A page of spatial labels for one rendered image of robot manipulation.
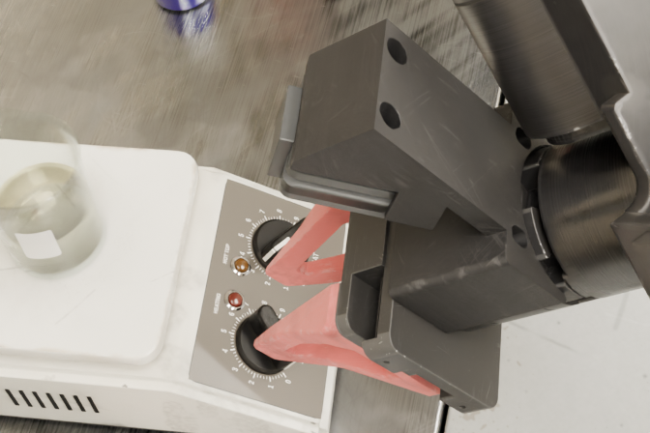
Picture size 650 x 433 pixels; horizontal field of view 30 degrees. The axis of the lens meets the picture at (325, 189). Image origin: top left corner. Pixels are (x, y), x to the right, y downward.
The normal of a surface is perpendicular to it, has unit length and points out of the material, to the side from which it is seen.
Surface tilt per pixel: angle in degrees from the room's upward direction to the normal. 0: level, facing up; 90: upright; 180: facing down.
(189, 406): 90
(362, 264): 39
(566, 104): 64
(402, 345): 51
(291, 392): 30
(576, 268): 73
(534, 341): 0
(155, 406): 90
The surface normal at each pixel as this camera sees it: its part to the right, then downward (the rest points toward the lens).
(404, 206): -0.11, 0.84
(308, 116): -0.66, -0.46
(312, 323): -0.89, -0.32
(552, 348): -0.06, -0.55
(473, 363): 0.74, -0.28
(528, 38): -0.42, 0.45
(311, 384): 0.45, -0.43
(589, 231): -0.57, 0.23
